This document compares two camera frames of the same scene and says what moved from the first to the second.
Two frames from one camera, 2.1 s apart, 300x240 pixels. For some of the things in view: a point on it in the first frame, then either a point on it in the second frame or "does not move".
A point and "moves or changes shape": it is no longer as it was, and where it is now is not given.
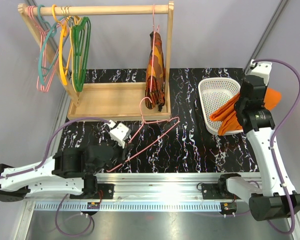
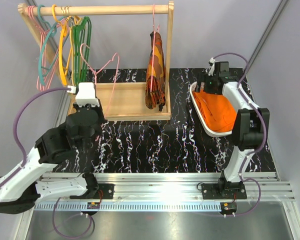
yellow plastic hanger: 62,34 does not move
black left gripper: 124,151 to 99,109
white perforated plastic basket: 215,93 to 213,134
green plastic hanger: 81,44 does not move
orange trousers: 227,115 moves or changes shape
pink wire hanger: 139,130 to 98,71
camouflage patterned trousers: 155,87 does not move
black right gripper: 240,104 to 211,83
